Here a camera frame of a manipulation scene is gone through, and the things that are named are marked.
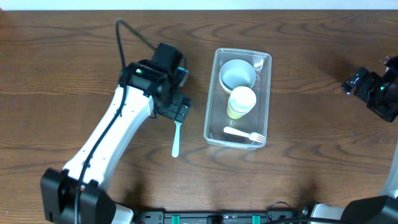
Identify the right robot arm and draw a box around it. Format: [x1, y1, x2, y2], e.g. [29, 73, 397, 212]
[300, 65, 397, 223]

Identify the white plastic cup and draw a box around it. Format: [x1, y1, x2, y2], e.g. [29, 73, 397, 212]
[228, 86, 257, 113]

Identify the light blue plastic spoon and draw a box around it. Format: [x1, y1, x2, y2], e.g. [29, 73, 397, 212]
[172, 121, 182, 157]

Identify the clear plastic container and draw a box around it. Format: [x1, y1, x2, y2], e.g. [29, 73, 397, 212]
[203, 48, 272, 150]

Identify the grey-blue plastic bowl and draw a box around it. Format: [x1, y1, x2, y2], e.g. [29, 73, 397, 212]
[219, 59, 256, 91]

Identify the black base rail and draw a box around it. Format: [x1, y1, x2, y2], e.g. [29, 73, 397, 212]
[132, 209, 297, 224]

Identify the yellow plastic bowl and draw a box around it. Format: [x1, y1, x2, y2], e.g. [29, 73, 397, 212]
[220, 82, 231, 95]

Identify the white plastic fork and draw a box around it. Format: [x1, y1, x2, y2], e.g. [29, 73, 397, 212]
[223, 126, 266, 143]

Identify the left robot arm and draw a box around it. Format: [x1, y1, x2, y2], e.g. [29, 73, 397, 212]
[40, 60, 192, 223]

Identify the yellow plastic cup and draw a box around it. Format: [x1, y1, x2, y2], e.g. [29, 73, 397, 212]
[226, 105, 248, 119]

